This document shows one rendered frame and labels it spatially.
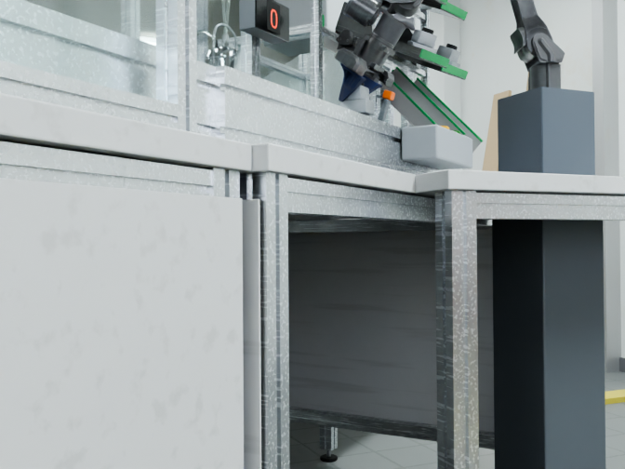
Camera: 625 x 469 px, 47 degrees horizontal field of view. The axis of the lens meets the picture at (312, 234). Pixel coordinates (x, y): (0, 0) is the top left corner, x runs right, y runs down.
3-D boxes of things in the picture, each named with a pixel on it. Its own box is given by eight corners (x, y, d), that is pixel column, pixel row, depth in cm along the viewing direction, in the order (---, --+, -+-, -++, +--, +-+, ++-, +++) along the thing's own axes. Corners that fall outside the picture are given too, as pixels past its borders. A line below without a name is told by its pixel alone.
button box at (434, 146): (472, 167, 144) (472, 137, 144) (437, 157, 126) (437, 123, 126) (440, 169, 148) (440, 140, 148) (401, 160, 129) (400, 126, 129)
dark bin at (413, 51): (446, 69, 179) (458, 39, 177) (419, 59, 169) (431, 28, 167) (364, 40, 196) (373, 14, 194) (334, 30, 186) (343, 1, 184)
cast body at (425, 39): (425, 60, 178) (435, 32, 177) (432, 61, 175) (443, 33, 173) (396, 49, 175) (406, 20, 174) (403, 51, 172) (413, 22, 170)
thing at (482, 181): (830, 199, 141) (830, 184, 141) (448, 189, 105) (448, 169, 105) (571, 213, 205) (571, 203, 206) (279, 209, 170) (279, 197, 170)
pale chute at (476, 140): (472, 154, 191) (483, 140, 189) (448, 149, 181) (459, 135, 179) (408, 90, 204) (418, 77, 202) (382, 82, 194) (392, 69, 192)
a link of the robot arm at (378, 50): (411, 55, 159) (390, 42, 161) (375, 34, 143) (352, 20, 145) (391, 87, 161) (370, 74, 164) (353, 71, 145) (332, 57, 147)
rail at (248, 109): (462, 194, 161) (462, 145, 161) (225, 151, 83) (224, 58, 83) (439, 194, 163) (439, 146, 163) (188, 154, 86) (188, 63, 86)
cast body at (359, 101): (374, 114, 155) (374, 83, 155) (365, 112, 151) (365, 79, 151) (339, 118, 159) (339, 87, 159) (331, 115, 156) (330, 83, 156)
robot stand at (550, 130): (595, 188, 147) (594, 91, 147) (542, 186, 142) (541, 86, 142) (548, 193, 160) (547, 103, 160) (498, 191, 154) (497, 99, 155)
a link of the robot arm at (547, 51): (551, 73, 155) (551, 44, 155) (565, 62, 146) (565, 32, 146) (521, 73, 155) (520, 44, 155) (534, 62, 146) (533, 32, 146)
